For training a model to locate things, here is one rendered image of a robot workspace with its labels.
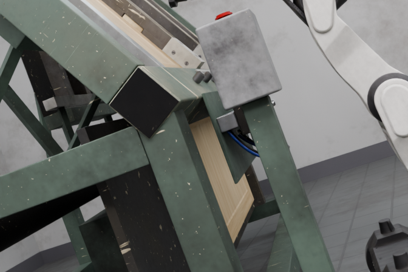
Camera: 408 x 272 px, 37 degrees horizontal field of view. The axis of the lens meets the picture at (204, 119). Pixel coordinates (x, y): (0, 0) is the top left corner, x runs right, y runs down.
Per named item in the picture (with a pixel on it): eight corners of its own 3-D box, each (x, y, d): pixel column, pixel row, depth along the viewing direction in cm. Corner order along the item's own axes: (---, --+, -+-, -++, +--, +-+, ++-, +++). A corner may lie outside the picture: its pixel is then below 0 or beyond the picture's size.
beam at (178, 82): (149, 141, 126) (181, 101, 124) (106, 105, 127) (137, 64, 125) (252, 99, 343) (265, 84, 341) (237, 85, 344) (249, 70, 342)
